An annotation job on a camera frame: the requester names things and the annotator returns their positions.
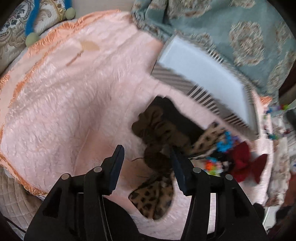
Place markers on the teal damask patterned fabric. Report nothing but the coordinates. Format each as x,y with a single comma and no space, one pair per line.
250,35

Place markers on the embroidered cream cushion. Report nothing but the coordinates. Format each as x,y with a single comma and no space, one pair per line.
13,31

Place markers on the brown scrunchie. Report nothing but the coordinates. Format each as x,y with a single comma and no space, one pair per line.
161,126

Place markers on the red velvet hair bow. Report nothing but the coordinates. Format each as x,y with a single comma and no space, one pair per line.
245,164

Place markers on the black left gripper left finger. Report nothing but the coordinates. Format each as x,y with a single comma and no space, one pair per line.
111,168

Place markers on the striped white tray box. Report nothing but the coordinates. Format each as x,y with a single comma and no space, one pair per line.
203,75

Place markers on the green blue plush toy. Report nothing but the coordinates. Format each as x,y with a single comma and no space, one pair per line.
31,36

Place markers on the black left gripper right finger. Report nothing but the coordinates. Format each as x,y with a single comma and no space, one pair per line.
183,169

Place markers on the leopard print hair bow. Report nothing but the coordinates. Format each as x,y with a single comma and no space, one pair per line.
153,198

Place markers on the pink textured blanket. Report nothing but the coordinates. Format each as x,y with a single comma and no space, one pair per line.
73,97

